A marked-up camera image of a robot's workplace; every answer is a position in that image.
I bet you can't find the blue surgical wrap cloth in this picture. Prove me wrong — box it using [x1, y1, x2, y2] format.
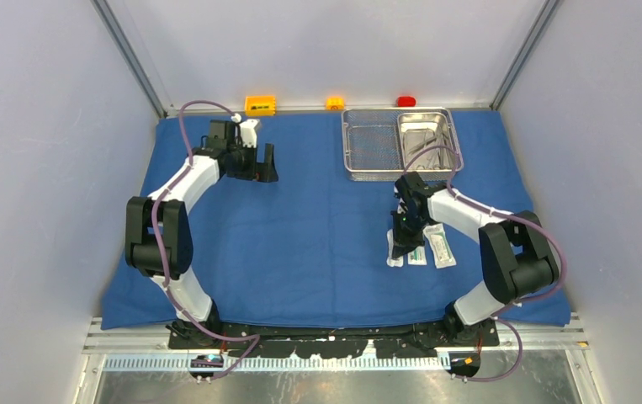
[100, 109, 574, 331]

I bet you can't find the small orange toy block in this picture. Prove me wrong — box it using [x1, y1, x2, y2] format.
[325, 97, 345, 110]

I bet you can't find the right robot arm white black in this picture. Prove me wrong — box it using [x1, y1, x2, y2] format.
[389, 172, 561, 346]

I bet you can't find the green white sterile packet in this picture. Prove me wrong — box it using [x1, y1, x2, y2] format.
[406, 246, 427, 266]

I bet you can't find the aluminium front rail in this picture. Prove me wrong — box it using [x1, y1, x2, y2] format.
[82, 316, 591, 373]

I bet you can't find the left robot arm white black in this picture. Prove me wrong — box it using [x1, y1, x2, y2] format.
[125, 114, 279, 348]

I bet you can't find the small steel instrument pan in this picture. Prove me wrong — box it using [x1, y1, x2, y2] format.
[397, 112, 461, 173]

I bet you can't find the yellow toy block large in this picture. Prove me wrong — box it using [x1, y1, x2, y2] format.
[244, 95, 277, 117]

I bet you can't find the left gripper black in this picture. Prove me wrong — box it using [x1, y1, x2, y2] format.
[228, 141, 279, 183]

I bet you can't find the red toy block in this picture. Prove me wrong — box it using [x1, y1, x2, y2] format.
[395, 95, 417, 108]

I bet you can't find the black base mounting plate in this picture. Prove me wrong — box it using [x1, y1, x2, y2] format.
[167, 318, 501, 361]

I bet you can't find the aluminium frame rail right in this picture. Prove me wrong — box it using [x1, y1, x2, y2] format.
[490, 0, 563, 110]

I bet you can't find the wire mesh steel tray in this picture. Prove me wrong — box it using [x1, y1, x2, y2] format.
[341, 107, 464, 182]

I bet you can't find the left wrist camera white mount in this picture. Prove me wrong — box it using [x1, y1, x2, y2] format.
[231, 114, 261, 148]

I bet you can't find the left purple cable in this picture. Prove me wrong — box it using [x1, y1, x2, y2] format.
[150, 100, 263, 382]

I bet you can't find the aluminium frame post left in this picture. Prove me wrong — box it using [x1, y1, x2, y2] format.
[91, 0, 177, 119]

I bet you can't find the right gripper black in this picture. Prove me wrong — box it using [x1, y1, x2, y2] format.
[390, 209, 430, 259]

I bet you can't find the white gauze roll packet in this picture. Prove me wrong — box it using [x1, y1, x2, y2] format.
[386, 230, 405, 268]

